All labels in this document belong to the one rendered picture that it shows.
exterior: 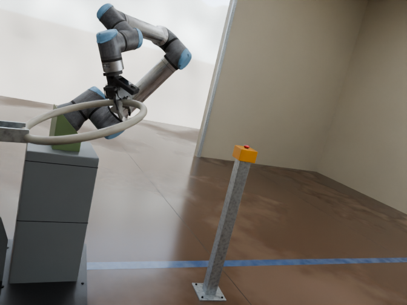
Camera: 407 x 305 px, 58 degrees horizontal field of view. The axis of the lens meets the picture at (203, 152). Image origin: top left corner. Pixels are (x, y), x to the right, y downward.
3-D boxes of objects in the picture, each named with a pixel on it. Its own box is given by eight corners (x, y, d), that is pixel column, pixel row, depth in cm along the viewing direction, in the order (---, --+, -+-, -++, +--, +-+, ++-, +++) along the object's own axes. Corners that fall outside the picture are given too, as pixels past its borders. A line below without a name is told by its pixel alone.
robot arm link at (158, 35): (169, 25, 221) (104, -4, 158) (181, 40, 220) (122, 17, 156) (156, 39, 225) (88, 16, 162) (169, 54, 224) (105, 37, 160)
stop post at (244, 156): (226, 301, 254) (266, 153, 233) (199, 301, 247) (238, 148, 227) (216, 284, 273) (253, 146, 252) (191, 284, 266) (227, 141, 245)
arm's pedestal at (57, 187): (3, 248, 255) (19, 131, 238) (77, 248, 277) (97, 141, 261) (-3, 291, 211) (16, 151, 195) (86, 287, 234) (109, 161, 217)
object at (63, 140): (28, 159, 114) (25, 150, 113) (14, 124, 154) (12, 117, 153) (168, 120, 135) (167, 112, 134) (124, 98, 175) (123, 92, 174)
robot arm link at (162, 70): (97, 121, 236) (181, 40, 223) (114, 142, 234) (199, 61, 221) (85, 120, 221) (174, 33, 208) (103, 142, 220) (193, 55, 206)
